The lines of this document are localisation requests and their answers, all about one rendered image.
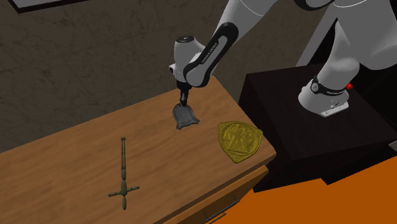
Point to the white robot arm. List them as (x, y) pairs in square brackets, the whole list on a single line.
[(350, 34)]

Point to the gold embossed medallion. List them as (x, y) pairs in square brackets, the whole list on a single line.
[(238, 141)]

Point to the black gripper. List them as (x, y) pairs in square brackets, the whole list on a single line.
[(183, 86)]

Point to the grey bell-shaped object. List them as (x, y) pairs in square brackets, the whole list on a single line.
[(184, 117)]

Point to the wooden chest of drawers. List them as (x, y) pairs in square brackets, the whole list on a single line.
[(77, 167)]

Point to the black robot stand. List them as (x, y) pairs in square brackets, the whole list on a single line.
[(297, 133)]

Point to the black framed white panel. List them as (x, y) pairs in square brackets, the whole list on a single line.
[(37, 3)]

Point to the olive wooden jointed figure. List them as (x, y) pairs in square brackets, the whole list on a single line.
[(123, 186)]

